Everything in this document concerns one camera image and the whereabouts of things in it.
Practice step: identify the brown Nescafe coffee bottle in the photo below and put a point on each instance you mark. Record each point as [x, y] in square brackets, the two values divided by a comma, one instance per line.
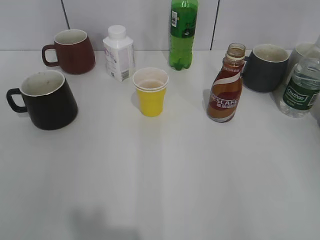
[227, 87]

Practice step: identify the black ceramic mug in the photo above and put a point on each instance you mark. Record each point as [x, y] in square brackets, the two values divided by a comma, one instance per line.
[47, 98]

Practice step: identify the yellow paper cup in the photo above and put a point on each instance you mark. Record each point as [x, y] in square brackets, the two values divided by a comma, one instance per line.
[151, 85]

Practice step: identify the white plastic milk bottle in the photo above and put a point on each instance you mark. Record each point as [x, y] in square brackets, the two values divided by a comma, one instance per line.
[119, 53]

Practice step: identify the dark red ceramic mug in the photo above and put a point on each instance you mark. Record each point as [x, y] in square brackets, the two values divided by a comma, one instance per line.
[74, 52]

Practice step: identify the green soda bottle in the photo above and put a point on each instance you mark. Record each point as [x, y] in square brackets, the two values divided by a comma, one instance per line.
[183, 19]

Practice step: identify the dark grey ceramic mug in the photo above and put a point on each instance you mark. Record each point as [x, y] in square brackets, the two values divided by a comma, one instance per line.
[265, 68]

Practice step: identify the clear water bottle green label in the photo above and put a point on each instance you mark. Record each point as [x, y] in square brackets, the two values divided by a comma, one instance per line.
[304, 85]

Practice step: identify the white ceramic mug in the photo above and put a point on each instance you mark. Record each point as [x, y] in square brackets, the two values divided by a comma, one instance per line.
[297, 53]

